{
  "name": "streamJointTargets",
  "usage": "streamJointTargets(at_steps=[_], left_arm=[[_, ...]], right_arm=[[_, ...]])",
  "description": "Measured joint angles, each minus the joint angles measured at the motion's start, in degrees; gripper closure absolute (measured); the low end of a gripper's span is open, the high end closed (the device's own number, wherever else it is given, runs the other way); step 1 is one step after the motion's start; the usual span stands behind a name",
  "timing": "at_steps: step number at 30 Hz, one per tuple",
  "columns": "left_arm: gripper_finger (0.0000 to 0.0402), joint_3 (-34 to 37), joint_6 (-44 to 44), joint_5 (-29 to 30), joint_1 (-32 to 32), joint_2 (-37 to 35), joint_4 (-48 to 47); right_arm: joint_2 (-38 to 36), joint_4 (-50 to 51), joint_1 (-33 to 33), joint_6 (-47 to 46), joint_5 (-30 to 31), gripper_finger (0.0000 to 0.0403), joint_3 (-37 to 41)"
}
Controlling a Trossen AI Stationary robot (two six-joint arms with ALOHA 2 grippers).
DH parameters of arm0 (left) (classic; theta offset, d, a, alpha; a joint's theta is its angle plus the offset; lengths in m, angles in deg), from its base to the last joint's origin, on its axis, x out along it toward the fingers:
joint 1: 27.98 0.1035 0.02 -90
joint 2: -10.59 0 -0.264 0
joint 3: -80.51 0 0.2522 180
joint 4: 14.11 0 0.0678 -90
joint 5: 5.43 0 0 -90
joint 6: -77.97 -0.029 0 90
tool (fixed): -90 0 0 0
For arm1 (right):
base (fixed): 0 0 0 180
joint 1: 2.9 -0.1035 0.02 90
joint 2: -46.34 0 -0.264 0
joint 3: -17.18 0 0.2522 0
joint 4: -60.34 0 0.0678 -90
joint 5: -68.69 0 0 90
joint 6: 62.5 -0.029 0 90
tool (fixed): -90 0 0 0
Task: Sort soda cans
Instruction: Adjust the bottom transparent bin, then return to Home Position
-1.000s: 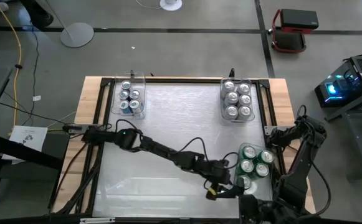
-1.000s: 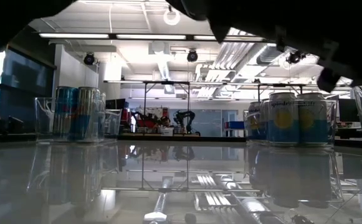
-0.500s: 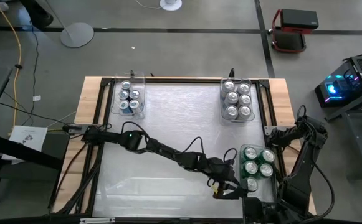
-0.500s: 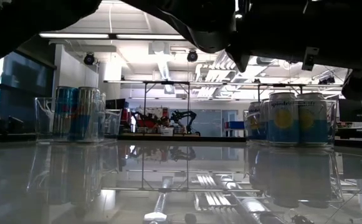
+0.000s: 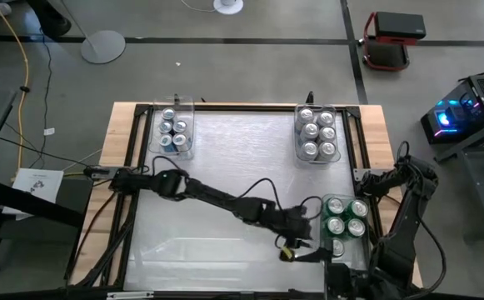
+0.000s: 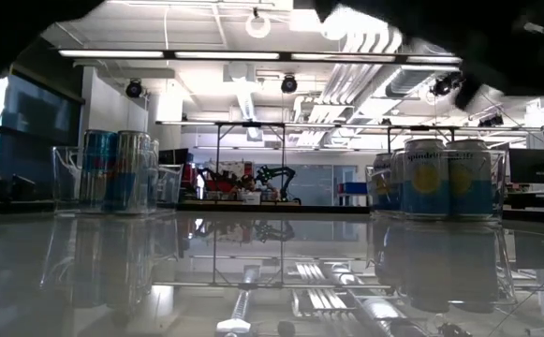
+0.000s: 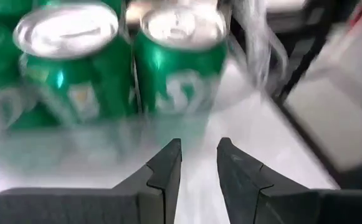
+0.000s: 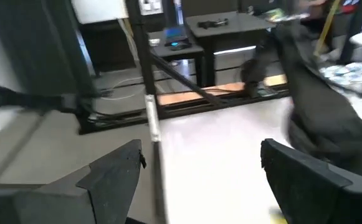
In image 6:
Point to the distant red black robot arm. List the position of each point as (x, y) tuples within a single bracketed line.
[(220, 180)]

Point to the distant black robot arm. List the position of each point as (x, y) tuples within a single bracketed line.
[(278, 175)]

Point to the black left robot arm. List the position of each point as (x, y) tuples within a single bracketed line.
[(0, 33)]

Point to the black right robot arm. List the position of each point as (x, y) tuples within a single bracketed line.
[(463, 28)]

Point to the blue box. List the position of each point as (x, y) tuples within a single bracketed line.
[(353, 187)]

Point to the black ceiling spotlight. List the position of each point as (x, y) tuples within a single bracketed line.
[(289, 83), (133, 88)]

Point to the black monitor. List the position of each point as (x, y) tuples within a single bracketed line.
[(174, 156)]

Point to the white glossy table sheet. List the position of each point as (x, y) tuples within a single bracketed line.
[(271, 281)]

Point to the black rig bar with lights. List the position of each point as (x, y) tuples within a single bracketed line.
[(281, 56)]

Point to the white ceiling conduit bundle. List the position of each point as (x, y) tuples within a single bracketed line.
[(346, 79)]

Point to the black ceiling light cluster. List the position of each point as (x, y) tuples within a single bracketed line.
[(491, 121), (447, 84)]

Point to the dark low device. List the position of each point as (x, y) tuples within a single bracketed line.
[(21, 189)]

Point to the black aluminium table frame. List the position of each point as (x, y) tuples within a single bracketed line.
[(276, 209)]

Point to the distant black rig frame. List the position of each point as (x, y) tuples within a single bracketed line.
[(250, 124)]

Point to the silver ventilation duct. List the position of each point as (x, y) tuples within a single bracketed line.
[(412, 75)]

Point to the dark wall screen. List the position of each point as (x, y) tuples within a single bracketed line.
[(37, 136)]

